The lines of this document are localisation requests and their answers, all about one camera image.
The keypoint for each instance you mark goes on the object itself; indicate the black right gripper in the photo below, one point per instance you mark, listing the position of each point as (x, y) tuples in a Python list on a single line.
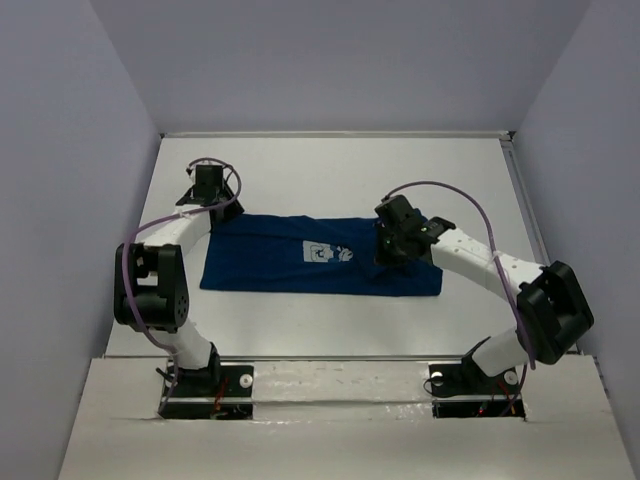
[(381, 256)]

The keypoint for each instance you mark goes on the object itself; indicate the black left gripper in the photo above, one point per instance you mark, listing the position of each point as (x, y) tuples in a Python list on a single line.
[(225, 211)]

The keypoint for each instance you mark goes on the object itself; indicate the blue printed t shirt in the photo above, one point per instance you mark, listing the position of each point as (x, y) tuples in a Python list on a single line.
[(300, 254)]

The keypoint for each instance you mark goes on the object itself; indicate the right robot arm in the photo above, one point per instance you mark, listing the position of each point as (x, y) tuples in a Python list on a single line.
[(551, 310)]

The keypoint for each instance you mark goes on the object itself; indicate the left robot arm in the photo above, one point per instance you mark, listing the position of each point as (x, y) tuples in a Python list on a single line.
[(151, 293)]

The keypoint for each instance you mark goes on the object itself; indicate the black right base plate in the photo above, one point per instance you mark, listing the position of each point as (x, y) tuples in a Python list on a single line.
[(454, 397)]

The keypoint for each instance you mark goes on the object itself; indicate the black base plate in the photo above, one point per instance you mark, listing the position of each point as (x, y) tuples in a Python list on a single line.
[(454, 397), (199, 396)]

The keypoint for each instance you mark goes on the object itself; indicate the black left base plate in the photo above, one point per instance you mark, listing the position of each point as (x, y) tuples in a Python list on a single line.
[(199, 396)]

